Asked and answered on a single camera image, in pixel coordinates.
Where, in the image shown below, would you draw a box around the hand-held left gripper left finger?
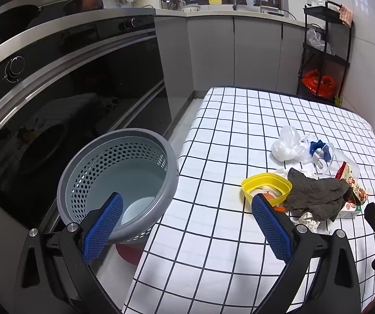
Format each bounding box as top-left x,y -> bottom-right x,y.
14,192 -> 124,314

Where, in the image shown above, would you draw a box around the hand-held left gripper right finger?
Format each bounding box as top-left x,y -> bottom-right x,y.
251,194 -> 361,314

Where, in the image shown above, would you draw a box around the yellow plastic bowl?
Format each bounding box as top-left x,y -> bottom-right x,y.
241,173 -> 293,207

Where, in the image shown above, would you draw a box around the grey perforated plastic basket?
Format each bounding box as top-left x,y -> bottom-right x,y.
57,128 -> 179,244

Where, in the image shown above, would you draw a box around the grey cloth rag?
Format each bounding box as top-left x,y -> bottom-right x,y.
284,167 -> 352,222

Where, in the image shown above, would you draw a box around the white drink carton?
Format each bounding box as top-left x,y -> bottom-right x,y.
336,199 -> 365,219

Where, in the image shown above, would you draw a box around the red plastic stool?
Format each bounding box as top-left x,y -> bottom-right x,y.
116,240 -> 146,267

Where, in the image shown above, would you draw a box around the crumpled white tissue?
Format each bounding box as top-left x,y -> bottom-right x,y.
294,212 -> 321,232

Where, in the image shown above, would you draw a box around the red beige snack packet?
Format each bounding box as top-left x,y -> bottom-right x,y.
335,162 -> 369,203

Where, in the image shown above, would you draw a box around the clear plastic packaging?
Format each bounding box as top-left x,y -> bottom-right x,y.
302,134 -> 360,184

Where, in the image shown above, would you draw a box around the white plastic bag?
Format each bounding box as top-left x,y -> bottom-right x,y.
271,126 -> 315,164

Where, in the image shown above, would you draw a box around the white black checkered tablecloth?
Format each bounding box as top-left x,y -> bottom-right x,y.
122,87 -> 375,314

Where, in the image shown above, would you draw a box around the black integrated stove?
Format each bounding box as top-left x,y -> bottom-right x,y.
0,7 -> 172,233

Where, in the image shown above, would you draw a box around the red plastic bag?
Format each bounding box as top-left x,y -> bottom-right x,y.
302,69 -> 336,98

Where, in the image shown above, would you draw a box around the black metal shelf rack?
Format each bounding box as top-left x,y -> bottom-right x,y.
297,1 -> 355,101

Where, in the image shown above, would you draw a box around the large round stove knob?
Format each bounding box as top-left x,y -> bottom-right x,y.
5,56 -> 25,78

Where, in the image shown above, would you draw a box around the grey kitchen cabinets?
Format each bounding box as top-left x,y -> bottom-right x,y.
155,11 -> 306,120

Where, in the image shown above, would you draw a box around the translucent plastic bag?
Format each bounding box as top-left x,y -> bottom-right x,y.
307,28 -> 332,55

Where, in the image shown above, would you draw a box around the checkered hanging cloth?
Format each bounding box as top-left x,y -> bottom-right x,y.
339,5 -> 354,27

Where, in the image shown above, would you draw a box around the white kitchen countertop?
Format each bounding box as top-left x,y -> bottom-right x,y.
151,4 -> 306,28

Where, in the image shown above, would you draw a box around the black wok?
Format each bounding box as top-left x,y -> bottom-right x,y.
0,0 -> 73,34

